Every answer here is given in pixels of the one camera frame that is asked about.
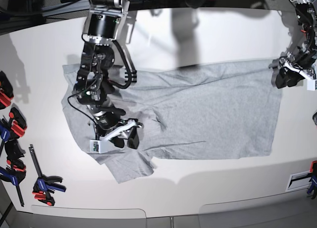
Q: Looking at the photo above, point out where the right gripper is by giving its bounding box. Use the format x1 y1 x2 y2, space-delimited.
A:
88 107 144 149

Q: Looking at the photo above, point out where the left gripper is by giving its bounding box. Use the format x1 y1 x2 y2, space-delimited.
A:
269 53 317 89

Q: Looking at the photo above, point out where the grey T-shirt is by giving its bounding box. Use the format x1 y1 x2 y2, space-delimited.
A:
60 59 283 184

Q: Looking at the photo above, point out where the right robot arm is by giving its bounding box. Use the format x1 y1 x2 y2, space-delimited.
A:
72 0 143 153

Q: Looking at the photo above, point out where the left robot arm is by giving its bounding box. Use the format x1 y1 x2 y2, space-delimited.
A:
269 0 317 91

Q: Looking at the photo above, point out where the grey round object right edge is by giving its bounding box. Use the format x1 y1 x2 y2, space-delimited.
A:
312 112 317 126

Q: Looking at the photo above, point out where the small blue bar clamp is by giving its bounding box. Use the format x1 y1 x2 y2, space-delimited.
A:
29 144 66 206

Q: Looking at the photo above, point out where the white label card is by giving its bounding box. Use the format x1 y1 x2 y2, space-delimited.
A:
285 171 311 192

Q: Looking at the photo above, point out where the black red blue bar clamp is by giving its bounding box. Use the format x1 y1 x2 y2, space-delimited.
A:
0 139 26 207

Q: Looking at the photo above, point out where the blue clamp right edge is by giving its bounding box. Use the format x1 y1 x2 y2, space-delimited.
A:
307 161 317 200

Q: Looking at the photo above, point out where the red black clamp far left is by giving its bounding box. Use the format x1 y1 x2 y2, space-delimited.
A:
0 71 14 110

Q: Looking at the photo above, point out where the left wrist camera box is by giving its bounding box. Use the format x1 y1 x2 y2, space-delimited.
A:
307 79 317 91

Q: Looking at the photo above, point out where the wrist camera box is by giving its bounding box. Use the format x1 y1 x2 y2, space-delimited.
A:
89 140 109 154
307 79 317 91

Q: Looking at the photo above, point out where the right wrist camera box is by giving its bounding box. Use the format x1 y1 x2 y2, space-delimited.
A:
89 140 109 154

